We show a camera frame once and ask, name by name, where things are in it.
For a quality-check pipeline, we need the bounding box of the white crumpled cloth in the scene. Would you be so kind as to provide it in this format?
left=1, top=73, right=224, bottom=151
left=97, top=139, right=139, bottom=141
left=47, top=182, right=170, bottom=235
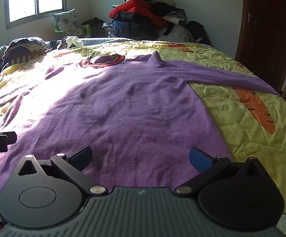
left=59, top=36, right=84, bottom=49

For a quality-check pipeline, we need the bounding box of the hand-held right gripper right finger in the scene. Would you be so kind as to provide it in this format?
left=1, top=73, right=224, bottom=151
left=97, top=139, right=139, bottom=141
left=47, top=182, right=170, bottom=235
left=174, top=147, right=270, bottom=198

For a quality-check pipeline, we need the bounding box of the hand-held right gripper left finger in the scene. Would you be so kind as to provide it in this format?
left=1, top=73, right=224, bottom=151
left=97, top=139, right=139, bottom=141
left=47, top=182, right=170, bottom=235
left=15, top=146, right=108, bottom=198

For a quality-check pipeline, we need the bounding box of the black backpack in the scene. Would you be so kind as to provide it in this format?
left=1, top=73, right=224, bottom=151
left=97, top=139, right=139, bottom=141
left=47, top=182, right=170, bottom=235
left=186, top=20, right=211, bottom=46

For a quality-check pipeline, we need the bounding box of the pile of jackets and clothes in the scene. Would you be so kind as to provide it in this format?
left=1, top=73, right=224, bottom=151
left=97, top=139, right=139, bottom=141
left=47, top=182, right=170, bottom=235
left=103, top=0, right=186, bottom=40

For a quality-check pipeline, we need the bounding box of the heap of dark clothes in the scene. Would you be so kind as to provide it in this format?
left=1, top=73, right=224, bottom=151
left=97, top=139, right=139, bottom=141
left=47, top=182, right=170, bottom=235
left=2, top=37, right=48, bottom=68

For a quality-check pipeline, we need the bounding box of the grey patterned bundle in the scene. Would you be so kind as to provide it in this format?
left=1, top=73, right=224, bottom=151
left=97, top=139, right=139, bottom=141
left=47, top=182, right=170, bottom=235
left=167, top=25, right=195, bottom=43

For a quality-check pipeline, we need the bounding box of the floral pillow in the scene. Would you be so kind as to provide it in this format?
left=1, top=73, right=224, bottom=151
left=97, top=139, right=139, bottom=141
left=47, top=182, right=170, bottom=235
left=53, top=8, right=83, bottom=37

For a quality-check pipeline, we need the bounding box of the purple knit sweater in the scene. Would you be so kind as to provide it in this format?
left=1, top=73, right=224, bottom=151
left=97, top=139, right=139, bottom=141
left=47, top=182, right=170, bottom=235
left=0, top=51, right=280, bottom=235

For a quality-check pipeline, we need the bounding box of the brown wooden door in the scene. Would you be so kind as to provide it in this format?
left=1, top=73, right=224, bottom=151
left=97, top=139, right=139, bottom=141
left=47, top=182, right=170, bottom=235
left=234, top=0, right=286, bottom=100

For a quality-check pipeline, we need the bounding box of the dark bag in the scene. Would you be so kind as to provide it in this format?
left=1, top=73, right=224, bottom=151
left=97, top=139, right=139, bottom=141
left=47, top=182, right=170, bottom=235
left=81, top=17, right=109, bottom=39

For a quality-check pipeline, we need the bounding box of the green plastic chair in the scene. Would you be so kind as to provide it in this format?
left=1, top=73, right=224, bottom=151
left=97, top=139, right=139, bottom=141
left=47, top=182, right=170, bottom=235
left=54, top=23, right=91, bottom=37

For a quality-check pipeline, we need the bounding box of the grey ribbed blanket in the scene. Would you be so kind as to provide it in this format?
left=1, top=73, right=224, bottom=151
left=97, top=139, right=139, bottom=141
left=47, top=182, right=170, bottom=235
left=44, top=37, right=135, bottom=48

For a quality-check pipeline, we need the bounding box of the sliding window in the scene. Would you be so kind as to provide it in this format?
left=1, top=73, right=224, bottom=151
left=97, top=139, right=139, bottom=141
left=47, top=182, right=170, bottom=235
left=4, top=0, right=67, bottom=30

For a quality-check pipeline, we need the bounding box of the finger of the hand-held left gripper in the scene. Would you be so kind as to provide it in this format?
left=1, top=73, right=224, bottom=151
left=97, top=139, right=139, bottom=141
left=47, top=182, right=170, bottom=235
left=6, top=131, right=17, bottom=144

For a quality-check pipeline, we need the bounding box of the yellow carrot print quilt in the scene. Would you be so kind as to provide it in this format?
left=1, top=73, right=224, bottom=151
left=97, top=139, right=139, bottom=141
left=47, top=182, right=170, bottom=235
left=0, top=39, right=286, bottom=237

